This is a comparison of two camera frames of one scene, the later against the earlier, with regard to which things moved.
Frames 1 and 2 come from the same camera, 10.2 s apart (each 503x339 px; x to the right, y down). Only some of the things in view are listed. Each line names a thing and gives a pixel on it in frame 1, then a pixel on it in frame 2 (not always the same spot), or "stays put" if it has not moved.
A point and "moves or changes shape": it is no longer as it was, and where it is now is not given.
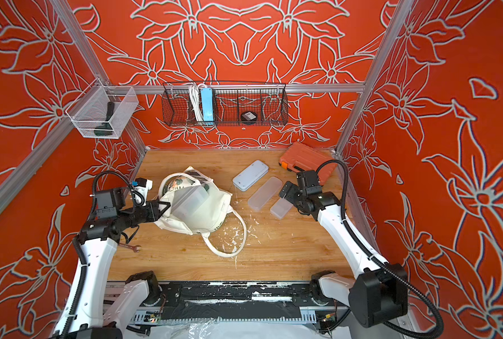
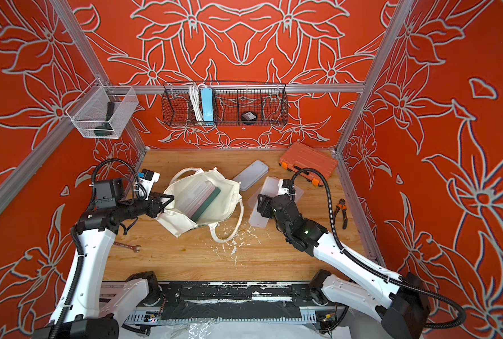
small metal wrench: [135, 248] stays put
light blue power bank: [206, 94] stays put
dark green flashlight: [105, 128] stays put
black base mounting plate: [239, 303] stays put
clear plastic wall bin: [103, 111] stays put
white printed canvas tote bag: [225, 229] moves or changes shape
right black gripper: [292, 195] → [270, 203]
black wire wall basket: [232, 104] stays put
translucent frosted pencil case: [264, 193] moves or changes shape
